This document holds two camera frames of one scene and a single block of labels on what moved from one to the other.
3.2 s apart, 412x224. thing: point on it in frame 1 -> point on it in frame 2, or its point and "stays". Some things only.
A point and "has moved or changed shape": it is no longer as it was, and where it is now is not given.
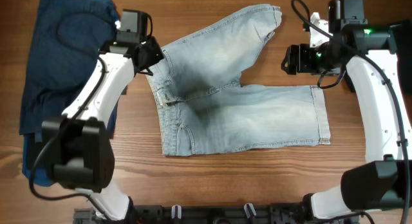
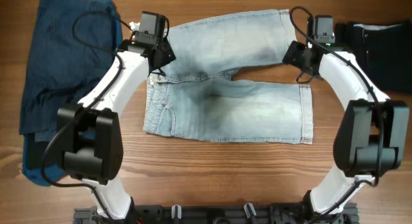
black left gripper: x=149 y=55 -> x=161 y=56
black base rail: x=216 y=214 stays
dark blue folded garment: x=67 y=34 stays
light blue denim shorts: x=203 y=107 has moved or changed shape
